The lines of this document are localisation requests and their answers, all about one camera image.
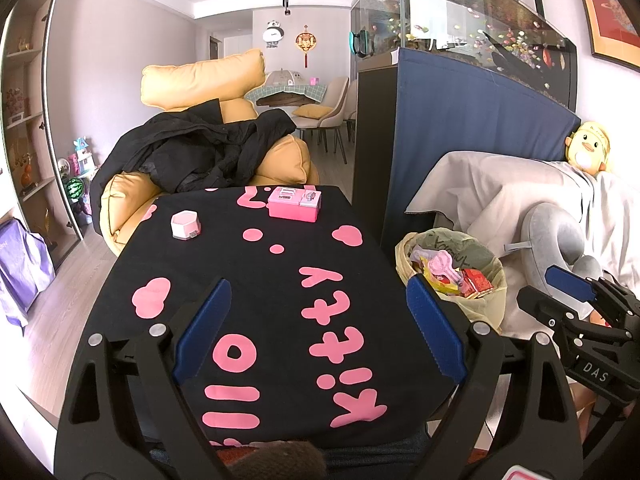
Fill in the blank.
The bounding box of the yellow seat cushion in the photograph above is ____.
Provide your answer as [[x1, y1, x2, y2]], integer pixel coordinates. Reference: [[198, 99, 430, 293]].
[[292, 105, 334, 120]]

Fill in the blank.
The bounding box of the grey neck pillow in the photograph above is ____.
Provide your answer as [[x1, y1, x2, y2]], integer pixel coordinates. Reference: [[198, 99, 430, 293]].
[[505, 201, 608, 306]]

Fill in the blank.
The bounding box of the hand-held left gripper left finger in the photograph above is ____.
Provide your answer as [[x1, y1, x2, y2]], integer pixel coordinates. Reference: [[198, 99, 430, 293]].
[[52, 276, 234, 480]]

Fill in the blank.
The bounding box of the red knot wall ornament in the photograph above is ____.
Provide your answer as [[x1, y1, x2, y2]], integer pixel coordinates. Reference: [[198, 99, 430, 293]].
[[295, 24, 318, 68]]

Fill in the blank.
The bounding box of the mesh food cover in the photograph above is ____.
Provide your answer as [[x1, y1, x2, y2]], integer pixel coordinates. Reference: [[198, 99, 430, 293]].
[[263, 69, 303, 88]]

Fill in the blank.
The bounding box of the pink plastic box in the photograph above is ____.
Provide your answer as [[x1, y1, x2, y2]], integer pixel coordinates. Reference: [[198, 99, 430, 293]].
[[266, 186, 322, 223]]

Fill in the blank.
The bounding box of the brown fuzzy cloth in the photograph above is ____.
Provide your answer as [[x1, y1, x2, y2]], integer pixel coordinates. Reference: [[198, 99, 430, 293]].
[[220, 439, 326, 480]]

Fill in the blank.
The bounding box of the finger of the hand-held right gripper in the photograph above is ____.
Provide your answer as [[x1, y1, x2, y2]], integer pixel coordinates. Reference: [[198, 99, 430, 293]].
[[516, 284, 635, 357], [544, 264, 640, 327]]

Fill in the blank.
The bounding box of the white display shelf cabinet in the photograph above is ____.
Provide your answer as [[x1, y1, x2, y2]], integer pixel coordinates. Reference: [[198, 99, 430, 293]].
[[0, 0, 86, 271]]

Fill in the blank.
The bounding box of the beige dining chair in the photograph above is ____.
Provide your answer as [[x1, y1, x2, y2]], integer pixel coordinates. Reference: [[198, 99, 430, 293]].
[[340, 80, 360, 163], [292, 76, 351, 153]]

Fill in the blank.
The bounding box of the framed wall picture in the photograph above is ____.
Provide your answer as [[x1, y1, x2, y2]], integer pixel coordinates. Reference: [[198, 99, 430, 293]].
[[570, 0, 640, 72]]

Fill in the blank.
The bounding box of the dining table with green cloth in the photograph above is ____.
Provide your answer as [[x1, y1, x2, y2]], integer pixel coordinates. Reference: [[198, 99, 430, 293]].
[[245, 82, 328, 108]]

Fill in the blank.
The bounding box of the black tablecloth with pink print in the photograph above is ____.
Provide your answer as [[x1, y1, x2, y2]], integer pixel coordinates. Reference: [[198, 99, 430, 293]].
[[97, 185, 431, 448]]

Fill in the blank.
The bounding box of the pink hexagonal cup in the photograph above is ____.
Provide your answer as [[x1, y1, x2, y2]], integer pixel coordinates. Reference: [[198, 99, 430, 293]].
[[170, 210, 203, 241]]

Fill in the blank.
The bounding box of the dark blue cloth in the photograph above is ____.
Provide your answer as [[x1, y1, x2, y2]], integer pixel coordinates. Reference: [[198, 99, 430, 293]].
[[382, 47, 582, 248]]

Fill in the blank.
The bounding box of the purple shopping bag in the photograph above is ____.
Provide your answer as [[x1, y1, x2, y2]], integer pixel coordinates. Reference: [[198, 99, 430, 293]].
[[0, 217, 56, 328]]

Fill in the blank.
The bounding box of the colourful toy castle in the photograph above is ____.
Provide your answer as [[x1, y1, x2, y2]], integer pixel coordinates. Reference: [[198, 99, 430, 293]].
[[67, 137, 96, 181]]

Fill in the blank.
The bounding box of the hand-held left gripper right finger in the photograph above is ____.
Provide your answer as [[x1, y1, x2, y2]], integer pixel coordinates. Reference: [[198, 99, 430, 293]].
[[405, 275, 586, 480]]

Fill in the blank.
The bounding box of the yellow snack packet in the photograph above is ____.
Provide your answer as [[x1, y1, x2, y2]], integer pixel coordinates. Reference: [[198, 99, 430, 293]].
[[420, 257, 463, 295]]

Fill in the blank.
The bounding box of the teal tank device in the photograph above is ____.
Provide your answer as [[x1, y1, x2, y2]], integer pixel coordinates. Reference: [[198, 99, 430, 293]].
[[348, 30, 374, 59]]

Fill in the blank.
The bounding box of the red snack packet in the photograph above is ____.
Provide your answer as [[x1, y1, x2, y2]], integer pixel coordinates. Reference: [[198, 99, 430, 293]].
[[460, 268, 495, 295]]

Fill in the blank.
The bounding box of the panda wall clock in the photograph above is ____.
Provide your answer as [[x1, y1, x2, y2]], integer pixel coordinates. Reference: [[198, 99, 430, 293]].
[[262, 20, 285, 50]]

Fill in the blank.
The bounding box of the black fish tank cabinet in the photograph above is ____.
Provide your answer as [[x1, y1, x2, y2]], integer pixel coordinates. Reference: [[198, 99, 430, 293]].
[[352, 47, 401, 248]]

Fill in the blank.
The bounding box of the waste bin with yellowish liner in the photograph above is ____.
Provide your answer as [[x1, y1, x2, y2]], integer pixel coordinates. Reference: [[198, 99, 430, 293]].
[[395, 227, 508, 333]]

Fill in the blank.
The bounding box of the yellow duck plush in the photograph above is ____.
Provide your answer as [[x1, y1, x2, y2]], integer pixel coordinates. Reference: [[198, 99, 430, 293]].
[[565, 121, 613, 177]]

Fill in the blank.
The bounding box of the black jacket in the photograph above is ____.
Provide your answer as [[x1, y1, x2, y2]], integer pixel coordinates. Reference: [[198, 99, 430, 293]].
[[102, 99, 296, 195]]

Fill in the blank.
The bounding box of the glass fish tank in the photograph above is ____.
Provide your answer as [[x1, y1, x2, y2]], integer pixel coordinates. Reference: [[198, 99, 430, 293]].
[[350, 0, 581, 111]]

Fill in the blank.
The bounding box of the pink translucent wrapper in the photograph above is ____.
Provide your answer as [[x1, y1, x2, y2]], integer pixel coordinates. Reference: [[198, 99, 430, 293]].
[[425, 252, 468, 286]]

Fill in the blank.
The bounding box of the beige sofa cover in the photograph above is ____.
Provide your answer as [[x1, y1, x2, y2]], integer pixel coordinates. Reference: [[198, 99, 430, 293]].
[[405, 150, 640, 341]]

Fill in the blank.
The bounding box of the watermelon pattern ball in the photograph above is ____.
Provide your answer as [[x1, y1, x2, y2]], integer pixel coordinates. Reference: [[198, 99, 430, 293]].
[[65, 177, 92, 206]]

